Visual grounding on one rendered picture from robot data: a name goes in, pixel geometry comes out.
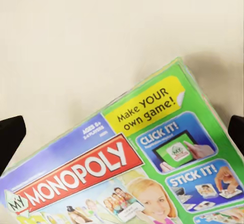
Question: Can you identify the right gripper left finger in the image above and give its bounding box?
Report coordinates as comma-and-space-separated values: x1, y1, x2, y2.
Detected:
0, 115, 26, 176

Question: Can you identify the board game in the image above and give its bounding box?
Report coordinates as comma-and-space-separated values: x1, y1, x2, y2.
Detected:
0, 56, 244, 224

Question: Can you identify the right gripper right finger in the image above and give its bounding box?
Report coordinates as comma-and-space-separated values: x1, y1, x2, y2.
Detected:
227, 115, 244, 156

